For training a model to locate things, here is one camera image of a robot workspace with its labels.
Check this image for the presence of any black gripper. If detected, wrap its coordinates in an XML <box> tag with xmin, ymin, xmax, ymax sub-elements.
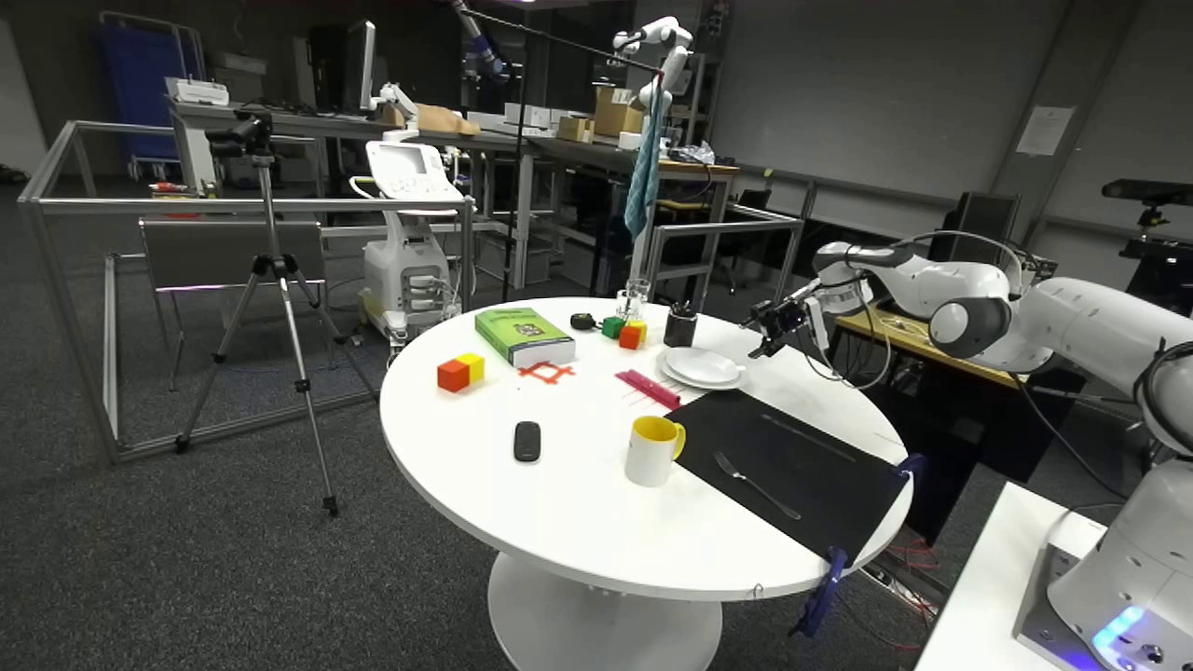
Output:
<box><xmin>745</xmin><ymin>290</ymin><xmax>821</xmax><ymax>364</ymax></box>

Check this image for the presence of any small white plate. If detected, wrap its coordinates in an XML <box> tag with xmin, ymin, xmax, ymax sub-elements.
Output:
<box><xmin>665</xmin><ymin>345</ymin><xmax>742</xmax><ymax>384</ymax></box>

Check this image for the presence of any black pen cup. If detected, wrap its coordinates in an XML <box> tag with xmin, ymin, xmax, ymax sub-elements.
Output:
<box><xmin>660</xmin><ymin>298</ymin><xmax>703</xmax><ymax>355</ymax></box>

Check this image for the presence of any grey table knife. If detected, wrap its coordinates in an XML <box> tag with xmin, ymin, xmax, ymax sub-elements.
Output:
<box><xmin>759</xmin><ymin>405</ymin><xmax>867</xmax><ymax>475</ymax></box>

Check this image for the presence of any pink ruler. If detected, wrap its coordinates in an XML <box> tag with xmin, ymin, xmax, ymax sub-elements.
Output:
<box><xmin>614</xmin><ymin>364</ymin><xmax>685</xmax><ymax>413</ymax></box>

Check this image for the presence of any wooden desk top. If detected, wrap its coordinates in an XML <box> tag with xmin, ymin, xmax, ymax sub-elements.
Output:
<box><xmin>832</xmin><ymin>304</ymin><xmax>1036</xmax><ymax>390</ymax></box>

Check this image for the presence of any silver fork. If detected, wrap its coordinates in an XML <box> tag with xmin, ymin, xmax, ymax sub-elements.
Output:
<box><xmin>708</xmin><ymin>446</ymin><xmax>810</xmax><ymax>524</ymax></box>

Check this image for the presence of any grey workbench table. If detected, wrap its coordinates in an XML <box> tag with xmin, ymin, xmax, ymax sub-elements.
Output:
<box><xmin>171</xmin><ymin>97</ymin><xmax>751</xmax><ymax>303</ymax></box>

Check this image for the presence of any white mug yellow inside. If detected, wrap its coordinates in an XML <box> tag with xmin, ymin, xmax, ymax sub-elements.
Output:
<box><xmin>622</xmin><ymin>409</ymin><xmax>690</xmax><ymax>492</ymax></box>

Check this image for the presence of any black placemat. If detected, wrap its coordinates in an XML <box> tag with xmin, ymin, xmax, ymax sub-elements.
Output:
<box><xmin>665</xmin><ymin>384</ymin><xmax>916</xmax><ymax>567</ymax></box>

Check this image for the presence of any teal hanging cloth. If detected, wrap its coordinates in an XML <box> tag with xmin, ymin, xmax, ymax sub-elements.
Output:
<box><xmin>621</xmin><ymin>78</ymin><xmax>674</xmax><ymax>242</ymax></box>

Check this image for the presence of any blue clamp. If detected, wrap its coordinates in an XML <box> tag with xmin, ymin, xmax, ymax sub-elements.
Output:
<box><xmin>791</xmin><ymin>543</ymin><xmax>858</xmax><ymax>642</ymax></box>
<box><xmin>893</xmin><ymin>451</ymin><xmax>933</xmax><ymax>496</ymax></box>

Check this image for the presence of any green book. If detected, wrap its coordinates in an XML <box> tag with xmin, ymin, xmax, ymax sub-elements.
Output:
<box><xmin>472</xmin><ymin>303</ymin><xmax>583</xmax><ymax>372</ymax></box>

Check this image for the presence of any black computer monitor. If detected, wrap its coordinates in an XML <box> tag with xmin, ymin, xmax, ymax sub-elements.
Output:
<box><xmin>955</xmin><ymin>185</ymin><xmax>1018</xmax><ymax>247</ymax></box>

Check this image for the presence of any cardboard box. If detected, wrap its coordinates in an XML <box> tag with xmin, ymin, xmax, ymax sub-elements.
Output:
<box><xmin>590</xmin><ymin>81</ymin><xmax>654</xmax><ymax>140</ymax></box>
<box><xmin>551</xmin><ymin>111</ymin><xmax>600</xmax><ymax>145</ymax></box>
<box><xmin>412</xmin><ymin>101</ymin><xmax>486</xmax><ymax>138</ymax></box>

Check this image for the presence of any black computer mouse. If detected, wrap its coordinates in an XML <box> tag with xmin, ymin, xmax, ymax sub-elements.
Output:
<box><xmin>513</xmin><ymin>418</ymin><xmax>550</xmax><ymax>465</ymax></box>

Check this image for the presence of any small white background robot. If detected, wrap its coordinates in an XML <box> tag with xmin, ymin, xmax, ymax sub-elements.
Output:
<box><xmin>608</xmin><ymin>12</ymin><xmax>703</xmax><ymax>106</ymax></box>

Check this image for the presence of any white paper sheet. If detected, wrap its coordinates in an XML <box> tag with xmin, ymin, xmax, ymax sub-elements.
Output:
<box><xmin>1011</xmin><ymin>101</ymin><xmax>1077</xmax><ymax>162</ymax></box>

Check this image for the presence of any white robot mounting table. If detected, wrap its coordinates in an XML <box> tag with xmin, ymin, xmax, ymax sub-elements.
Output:
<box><xmin>910</xmin><ymin>477</ymin><xmax>1113</xmax><ymax>671</ymax></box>

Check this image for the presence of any white mobile machine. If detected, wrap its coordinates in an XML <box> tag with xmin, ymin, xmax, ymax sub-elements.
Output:
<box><xmin>348</xmin><ymin>134</ymin><xmax>465</xmax><ymax>339</ymax></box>

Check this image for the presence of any black tripod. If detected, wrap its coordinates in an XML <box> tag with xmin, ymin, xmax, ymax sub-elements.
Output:
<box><xmin>171</xmin><ymin>145</ymin><xmax>348</xmax><ymax>523</ymax></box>

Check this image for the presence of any blue panel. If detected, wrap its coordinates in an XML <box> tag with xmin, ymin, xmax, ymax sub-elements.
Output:
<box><xmin>99</xmin><ymin>6</ymin><xmax>209</xmax><ymax>168</ymax></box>

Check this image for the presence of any grey metal railing frame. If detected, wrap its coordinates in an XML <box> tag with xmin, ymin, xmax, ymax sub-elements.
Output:
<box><xmin>15</xmin><ymin>117</ymin><xmax>486</xmax><ymax>462</ymax></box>
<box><xmin>647</xmin><ymin>170</ymin><xmax>826</xmax><ymax>311</ymax></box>

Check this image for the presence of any red plastic frame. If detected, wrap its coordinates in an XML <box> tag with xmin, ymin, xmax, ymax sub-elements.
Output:
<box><xmin>514</xmin><ymin>358</ymin><xmax>583</xmax><ymax>389</ymax></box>

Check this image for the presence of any white table pedestal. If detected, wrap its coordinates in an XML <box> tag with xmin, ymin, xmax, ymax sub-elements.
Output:
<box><xmin>486</xmin><ymin>549</ymin><xmax>728</xmax><ymax>671</ymax></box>

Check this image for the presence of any black stereo camera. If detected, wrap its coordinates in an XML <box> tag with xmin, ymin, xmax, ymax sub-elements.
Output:
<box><xmin>1102</xmin><ymin>174</ymin><xmax>1193</xmax><ymax>214</ymax></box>

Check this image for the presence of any black camera on tripod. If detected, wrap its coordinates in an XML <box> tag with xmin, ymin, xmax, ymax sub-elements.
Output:
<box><xmin>227</xmin><ymin>106</ymin><xmax>281</xmax><ymax>162</ymax></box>

